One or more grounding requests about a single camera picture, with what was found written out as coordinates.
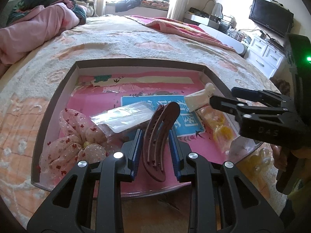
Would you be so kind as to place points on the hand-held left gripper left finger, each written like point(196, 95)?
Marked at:
point(136, 150)

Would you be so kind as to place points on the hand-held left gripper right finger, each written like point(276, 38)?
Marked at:
point(173, 150)

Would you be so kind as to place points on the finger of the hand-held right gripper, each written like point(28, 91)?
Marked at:
point(262, 94)
point(226, 105)

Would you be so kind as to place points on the brown curved hair clip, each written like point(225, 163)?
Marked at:
point(158, 140)

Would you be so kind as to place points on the clear bag of yellow hairclips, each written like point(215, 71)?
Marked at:
point(218, 128)

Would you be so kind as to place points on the dark shallow cardboard box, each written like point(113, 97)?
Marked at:
point(126, 126)

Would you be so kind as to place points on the white cream tube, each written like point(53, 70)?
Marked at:
point(200, 97)

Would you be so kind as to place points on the clear bag with earrings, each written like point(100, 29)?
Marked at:
point(121, 119)

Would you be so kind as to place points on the floral fabric hair scrunchie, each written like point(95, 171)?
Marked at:
point(73, 140)

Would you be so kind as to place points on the person's right hand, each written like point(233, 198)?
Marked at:
point(279, 157)

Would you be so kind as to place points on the dark brown cloth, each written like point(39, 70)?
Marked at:
point(280, 85)

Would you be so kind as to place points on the white drawer cabinet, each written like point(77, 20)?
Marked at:
point(264, 53)

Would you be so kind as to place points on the small clear plastic bag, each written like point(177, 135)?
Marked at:
point(245, 149)

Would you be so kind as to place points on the pale yellow small toy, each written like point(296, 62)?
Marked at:
point(260, 160)

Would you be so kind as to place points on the white desk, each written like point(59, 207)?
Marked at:
point(218, 32)

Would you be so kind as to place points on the pink patterned blanket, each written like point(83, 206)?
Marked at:
point(179, 30)

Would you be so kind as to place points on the pile of dark clothes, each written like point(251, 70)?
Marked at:
point(130, 2)

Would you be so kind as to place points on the pink duvet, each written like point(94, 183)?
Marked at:
point(36, 26)

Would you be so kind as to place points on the dark floral quilt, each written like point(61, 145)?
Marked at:
point(43, 0)

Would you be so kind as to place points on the black wall television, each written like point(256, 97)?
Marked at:
point(271, 17)

